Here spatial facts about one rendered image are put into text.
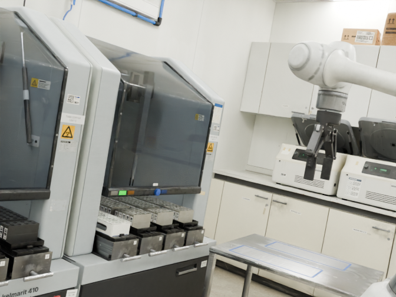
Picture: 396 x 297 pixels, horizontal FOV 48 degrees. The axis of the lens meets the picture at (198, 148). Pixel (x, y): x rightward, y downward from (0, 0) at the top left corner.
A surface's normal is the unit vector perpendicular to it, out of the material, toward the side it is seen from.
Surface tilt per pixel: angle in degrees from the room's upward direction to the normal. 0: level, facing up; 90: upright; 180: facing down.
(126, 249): 90
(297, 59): 88
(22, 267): 90
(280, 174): 90
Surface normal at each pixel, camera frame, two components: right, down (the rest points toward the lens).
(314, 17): -0.59, -0.06
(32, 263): 0.79, 0.17
